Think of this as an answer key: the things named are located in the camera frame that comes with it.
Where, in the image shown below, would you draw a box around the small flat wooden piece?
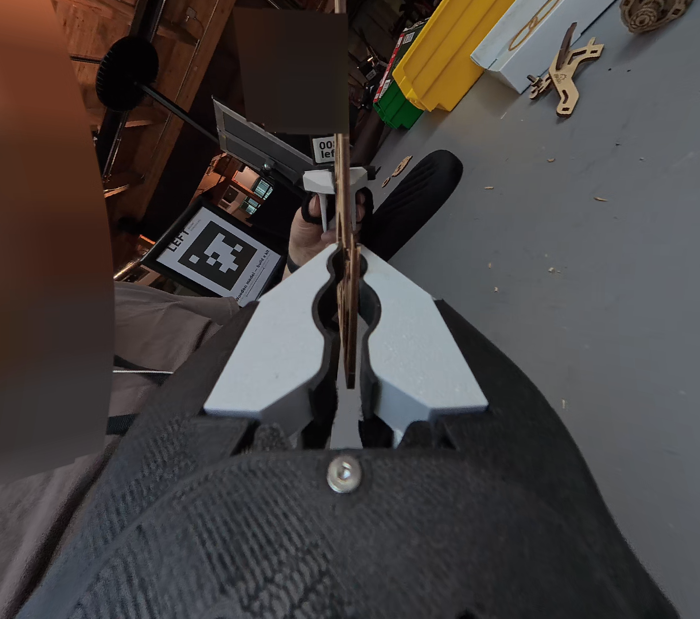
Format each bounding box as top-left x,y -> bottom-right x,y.
381,155 -> 413,188

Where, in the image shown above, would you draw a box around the scattered wood chips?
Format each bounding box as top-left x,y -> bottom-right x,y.
481,154 -> 610,297

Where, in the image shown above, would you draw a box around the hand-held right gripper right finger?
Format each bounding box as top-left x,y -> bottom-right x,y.
358,246 -> 490,444

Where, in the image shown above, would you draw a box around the wooden laser-cut parts sheet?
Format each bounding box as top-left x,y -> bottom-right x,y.
331,0 -> 364,390

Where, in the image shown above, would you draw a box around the grey panel on stand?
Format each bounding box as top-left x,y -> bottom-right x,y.
212,95 -> 320,177

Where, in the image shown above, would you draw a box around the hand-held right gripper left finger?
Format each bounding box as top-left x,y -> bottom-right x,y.
202,242 -> 344,447

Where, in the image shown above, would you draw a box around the large yellow plastic bin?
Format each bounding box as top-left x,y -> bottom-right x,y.
391,0 -> 586,112

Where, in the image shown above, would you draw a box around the person's left hand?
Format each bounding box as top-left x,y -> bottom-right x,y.
287,190 -> 378,278

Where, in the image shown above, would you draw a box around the person's grey shirt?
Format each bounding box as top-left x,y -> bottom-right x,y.
0,283 -> 258,619

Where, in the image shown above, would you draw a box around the black mesh wrist rest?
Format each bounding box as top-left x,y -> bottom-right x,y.
358,149 -> 464,261

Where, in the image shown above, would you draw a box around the framed marker sign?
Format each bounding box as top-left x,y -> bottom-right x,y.
139,201 -> 288,309

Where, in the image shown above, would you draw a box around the red and green carton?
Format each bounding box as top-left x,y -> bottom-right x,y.
374,23 -> 417,103

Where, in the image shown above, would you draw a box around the black disc with rod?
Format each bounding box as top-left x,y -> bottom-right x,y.
96,36 -> 222,145

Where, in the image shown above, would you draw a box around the wooden crank-shaped piece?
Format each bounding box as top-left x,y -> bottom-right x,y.
528,22 -> 605,118

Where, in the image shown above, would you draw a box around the white cardboard box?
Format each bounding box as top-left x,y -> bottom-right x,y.
470,0 -> 613,95

